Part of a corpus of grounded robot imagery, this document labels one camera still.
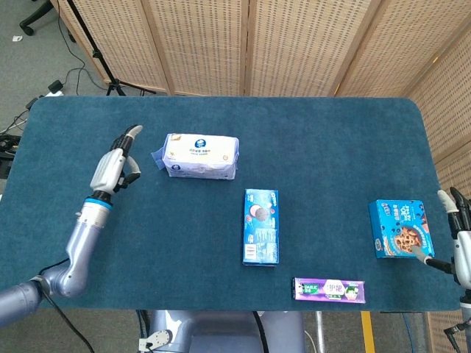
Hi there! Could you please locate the white tissue pack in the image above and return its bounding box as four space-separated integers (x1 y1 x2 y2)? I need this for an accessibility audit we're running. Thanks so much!
150 132 240 181

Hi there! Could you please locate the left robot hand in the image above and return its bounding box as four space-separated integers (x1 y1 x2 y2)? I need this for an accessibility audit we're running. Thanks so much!
89 124 144 202

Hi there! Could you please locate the blue chocolate chip cookie box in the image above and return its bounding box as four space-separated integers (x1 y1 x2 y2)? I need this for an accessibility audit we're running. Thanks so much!
368 199 436 260

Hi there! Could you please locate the woven bamboo folding screen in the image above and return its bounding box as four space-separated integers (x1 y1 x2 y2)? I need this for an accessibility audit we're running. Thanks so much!
51 0 471 353

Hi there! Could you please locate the black office chair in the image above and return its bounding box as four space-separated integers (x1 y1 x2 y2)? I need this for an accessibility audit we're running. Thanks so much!
18 0 54 37

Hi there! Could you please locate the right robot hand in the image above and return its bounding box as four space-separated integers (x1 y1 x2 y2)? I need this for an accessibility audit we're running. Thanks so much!
409 186 471 292

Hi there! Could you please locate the black floor cable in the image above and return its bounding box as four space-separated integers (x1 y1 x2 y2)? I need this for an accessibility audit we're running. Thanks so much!
57 0 111 96

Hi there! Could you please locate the black device with cables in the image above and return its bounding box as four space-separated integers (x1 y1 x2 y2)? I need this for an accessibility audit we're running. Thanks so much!
0 134 22 161

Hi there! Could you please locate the blue felt table cover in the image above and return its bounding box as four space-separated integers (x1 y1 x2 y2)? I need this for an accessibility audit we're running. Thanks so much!
0 96 465 313

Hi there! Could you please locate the black robot torso cable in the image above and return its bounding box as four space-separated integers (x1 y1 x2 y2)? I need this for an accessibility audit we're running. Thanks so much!
252 311 268 353

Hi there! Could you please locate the black tripod stand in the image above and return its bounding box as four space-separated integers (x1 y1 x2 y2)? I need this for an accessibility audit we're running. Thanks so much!
65 0 157 97

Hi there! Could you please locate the grey robot torso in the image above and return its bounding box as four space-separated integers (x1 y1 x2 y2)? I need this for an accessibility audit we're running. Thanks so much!
138 310 306 353

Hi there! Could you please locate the purple Darlie toothpaste box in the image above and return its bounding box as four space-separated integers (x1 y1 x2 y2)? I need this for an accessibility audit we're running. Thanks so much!
292 277 366 304

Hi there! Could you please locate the metal table leg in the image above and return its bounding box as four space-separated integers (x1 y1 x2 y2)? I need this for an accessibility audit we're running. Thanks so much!
315 311 327 353

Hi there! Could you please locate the blue Oreo cookie box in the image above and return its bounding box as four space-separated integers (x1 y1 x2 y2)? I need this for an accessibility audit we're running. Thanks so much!
242 188 280 266

